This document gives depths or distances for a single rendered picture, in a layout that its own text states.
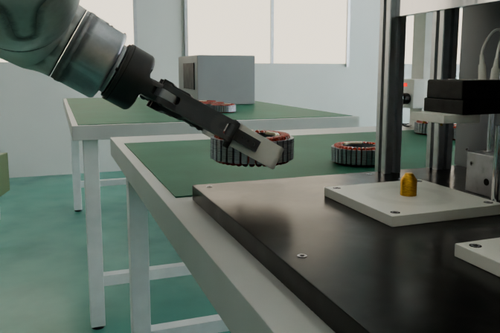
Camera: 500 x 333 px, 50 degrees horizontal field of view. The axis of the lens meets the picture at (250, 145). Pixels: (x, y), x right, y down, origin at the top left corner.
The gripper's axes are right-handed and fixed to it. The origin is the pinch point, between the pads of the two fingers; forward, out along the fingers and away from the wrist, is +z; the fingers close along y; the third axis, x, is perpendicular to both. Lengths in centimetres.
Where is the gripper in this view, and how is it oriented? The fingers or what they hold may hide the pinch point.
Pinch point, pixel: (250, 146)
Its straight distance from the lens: 71.6
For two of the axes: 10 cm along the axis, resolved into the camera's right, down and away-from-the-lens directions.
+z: 8.1, 4.6, 3.6
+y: -3.4, -1.3, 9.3
